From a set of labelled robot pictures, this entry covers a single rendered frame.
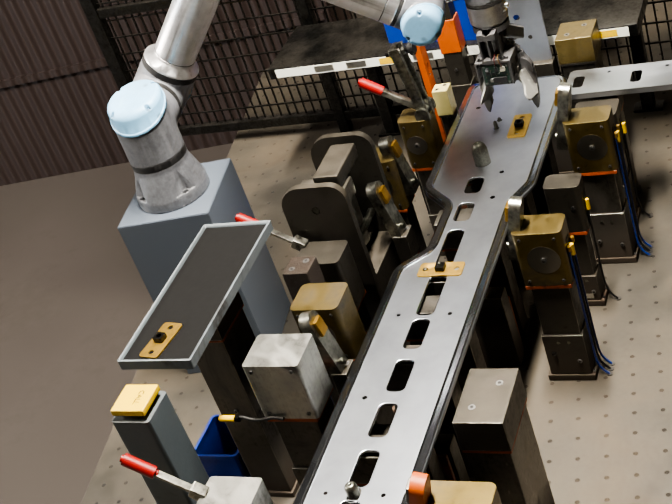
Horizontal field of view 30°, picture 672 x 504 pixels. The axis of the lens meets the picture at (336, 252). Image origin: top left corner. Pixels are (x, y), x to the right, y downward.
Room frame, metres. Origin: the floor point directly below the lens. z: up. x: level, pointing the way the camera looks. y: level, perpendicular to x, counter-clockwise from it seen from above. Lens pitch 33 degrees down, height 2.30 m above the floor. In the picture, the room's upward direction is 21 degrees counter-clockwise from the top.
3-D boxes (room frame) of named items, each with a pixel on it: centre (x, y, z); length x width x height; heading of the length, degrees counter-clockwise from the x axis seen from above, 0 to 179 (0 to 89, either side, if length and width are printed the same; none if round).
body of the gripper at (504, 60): (2.18, -0.43, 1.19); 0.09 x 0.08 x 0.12; 150
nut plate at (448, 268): (1.83, -0.16, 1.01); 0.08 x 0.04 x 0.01; 59
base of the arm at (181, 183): (2.27, 0.27, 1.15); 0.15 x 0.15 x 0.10
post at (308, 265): (1.85, 0.07, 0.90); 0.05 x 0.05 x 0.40; 60
